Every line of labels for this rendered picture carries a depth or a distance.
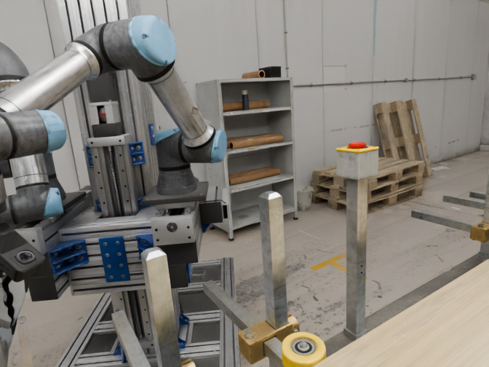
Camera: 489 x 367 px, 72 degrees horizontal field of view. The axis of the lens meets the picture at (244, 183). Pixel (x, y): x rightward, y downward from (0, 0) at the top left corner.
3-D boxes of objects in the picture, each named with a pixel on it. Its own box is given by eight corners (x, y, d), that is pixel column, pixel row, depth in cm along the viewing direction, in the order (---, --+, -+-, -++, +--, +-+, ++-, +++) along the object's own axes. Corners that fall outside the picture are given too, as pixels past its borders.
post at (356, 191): (343, 334, 93) (343, 176, 83) (355, 328, 96) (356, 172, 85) (356, 344, 89) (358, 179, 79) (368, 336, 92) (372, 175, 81)
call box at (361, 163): (335, 179, 83) (335, 148, 81) (355, 174, 87) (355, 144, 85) (359, 183, 77) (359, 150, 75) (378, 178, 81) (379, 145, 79)
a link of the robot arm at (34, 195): (28, 49, 96) (64, 216, 94) (-20, 49, 91) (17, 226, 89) (24, 27, 86) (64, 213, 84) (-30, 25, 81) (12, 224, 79)
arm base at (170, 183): (161, 186, 134) (157, 162, 132) (199, 183, 135) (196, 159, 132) (153, 196, 119) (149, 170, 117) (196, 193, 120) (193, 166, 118)
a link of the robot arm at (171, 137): (169, 161, 132) (164, 126, 129) (199, 161, 127) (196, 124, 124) (150, 167, 121) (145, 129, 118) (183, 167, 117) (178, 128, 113)
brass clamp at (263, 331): (237, 350, 75) (236, 330, 74) (284, 326, 82) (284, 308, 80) (252, 368, 70) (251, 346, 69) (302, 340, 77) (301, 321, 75)
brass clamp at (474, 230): (468, 238, 125) (468, 225, 124) (485, 229, 132) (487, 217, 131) (487, 243, 120) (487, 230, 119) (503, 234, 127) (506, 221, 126)
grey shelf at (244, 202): (209, 229, 372) (195, 83, 336) (273, 210, 419) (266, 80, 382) (230, 241, 336) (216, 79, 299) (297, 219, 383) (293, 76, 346)
